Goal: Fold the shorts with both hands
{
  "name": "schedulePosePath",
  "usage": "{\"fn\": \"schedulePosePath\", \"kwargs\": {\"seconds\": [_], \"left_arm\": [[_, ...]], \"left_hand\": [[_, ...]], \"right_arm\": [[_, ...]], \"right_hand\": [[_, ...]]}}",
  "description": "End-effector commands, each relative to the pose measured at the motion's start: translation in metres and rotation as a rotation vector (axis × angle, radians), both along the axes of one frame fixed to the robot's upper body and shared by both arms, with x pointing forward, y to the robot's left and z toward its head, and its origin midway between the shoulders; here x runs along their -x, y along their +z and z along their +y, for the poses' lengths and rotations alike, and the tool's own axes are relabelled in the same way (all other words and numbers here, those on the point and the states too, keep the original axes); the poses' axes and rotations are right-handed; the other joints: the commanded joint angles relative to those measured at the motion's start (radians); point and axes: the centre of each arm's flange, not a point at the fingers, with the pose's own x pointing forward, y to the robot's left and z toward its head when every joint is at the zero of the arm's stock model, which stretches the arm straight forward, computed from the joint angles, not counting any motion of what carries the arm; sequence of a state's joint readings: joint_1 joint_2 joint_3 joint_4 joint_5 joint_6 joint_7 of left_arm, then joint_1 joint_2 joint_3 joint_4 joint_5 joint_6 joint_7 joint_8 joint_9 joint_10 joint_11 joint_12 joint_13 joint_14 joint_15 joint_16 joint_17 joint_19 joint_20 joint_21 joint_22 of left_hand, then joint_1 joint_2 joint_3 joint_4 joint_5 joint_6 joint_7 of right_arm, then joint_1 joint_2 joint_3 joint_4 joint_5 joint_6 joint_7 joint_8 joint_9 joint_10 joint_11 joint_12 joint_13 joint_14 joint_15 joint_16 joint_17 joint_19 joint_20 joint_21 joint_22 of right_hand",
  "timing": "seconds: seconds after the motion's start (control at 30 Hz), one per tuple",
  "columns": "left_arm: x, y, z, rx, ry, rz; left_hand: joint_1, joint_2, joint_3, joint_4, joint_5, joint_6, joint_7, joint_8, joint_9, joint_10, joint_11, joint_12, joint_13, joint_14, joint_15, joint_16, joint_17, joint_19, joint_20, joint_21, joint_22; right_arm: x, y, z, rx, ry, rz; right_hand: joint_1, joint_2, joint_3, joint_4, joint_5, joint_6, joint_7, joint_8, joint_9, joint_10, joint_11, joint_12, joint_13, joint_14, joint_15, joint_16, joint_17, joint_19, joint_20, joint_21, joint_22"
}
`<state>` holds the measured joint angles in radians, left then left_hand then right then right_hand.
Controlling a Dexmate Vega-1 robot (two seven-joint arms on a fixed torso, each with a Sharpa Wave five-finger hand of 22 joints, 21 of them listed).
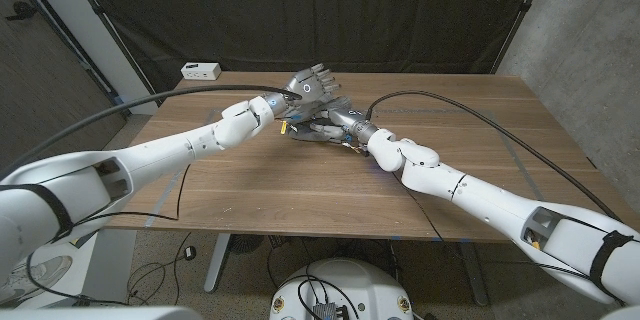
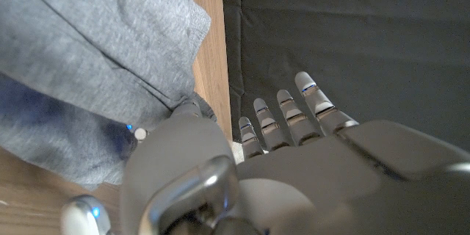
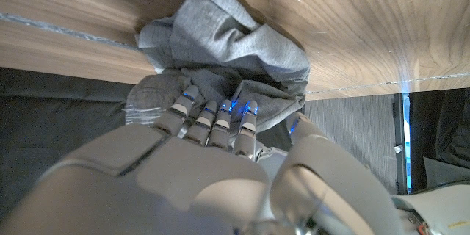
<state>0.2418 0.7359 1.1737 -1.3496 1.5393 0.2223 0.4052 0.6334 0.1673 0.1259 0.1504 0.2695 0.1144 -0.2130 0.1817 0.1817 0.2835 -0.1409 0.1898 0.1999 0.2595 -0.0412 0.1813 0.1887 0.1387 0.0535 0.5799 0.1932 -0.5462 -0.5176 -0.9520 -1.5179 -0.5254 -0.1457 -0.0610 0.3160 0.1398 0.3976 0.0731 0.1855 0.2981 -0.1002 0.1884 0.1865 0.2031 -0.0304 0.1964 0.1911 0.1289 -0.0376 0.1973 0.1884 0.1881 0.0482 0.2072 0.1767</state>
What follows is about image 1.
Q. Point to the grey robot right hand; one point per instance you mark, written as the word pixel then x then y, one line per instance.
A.
pixel 346 117

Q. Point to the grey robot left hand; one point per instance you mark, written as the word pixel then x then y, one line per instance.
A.
pixel 307 86

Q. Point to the grey shorts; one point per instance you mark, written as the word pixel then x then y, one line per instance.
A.
pixel 302 136

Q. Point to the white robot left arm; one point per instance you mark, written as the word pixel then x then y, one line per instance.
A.
pixel 150 155

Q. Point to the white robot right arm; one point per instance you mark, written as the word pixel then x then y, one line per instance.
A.
pixel 500 205

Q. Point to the black backdrop curtain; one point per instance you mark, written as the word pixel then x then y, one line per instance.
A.
pixel 320 10

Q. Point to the white power strip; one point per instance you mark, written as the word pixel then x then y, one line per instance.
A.
pixel 201 71

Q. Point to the black round fan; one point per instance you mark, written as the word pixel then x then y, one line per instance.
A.
pixel 246 243

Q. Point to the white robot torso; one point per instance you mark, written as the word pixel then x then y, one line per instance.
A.
pixel 360 285

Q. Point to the white table leg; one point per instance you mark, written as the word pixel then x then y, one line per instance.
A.
pixel 217 260

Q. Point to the grey torso module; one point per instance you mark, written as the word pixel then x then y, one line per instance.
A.
pixel 330 311

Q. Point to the grey table leg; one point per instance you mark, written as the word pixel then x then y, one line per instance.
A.
pixel 474 275

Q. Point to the black power adapter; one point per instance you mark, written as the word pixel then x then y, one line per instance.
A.
pixel 189 253

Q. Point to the black backdrop stand pole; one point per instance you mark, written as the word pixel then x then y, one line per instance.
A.
pixel 98 10
pixel 523 7

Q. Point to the white low cabinet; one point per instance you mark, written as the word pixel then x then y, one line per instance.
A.
pixel 107 270

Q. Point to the grey sneaker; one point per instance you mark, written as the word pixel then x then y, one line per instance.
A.
pixel 50 270

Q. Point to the black door frame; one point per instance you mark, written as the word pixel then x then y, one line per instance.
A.
pixel 100 77

